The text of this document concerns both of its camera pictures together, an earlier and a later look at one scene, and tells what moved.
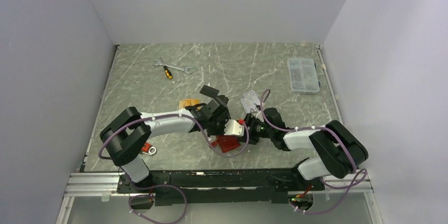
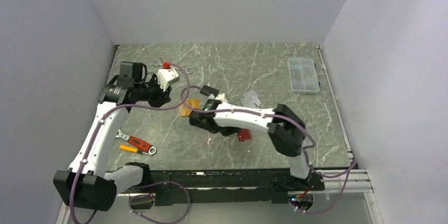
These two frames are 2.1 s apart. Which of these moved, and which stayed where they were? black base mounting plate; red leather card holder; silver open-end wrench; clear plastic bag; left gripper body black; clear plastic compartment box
Moved: red leather card holder; left gripper body black
Stayed: clear plastic bag; black base mounting plate; clear plastic compartment box; silver open-end wrench
